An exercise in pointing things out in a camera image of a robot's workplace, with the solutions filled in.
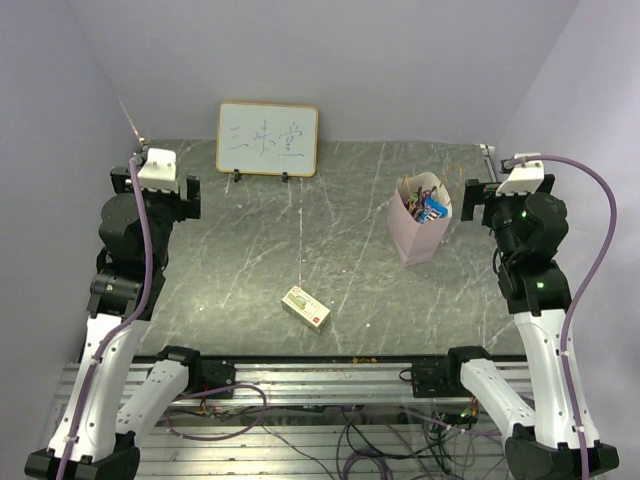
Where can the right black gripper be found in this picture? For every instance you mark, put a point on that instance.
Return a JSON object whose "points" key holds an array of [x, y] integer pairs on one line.
{"points": [[477, 193]]}

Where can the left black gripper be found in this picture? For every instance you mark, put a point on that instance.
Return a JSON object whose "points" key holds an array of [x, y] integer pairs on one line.
{"points": [[182, 208]]}

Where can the blue cookie bar wrapper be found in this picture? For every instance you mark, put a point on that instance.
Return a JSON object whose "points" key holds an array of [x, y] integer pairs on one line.
{"points": [[431, 210]]}

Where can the pink paper bag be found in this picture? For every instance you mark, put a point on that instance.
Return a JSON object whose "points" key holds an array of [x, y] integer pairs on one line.
{"points": [[417, 243]]}

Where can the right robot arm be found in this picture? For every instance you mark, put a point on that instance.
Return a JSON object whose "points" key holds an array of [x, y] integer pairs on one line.
{"points": [[553, 437]]}

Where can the white green small box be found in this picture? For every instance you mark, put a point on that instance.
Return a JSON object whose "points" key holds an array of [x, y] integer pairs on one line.
{"points": [[306, 308]]}

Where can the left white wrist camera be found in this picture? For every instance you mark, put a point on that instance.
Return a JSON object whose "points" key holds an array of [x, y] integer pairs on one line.
{"points": [[159, 171]]}

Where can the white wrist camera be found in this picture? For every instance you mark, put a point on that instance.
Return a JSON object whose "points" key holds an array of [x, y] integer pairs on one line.
{"points": [[524, 174], [159, 171]]}

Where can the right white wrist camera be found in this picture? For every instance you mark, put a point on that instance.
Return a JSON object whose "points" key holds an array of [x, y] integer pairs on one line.
{"points": [[524, 174]]}

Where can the white board with yellow frame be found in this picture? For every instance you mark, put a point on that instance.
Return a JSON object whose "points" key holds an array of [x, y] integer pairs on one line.
{"points": [[267, 139]]}

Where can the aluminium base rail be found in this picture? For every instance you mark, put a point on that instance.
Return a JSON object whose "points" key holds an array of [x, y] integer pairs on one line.
{"points": [[338, 382]]}

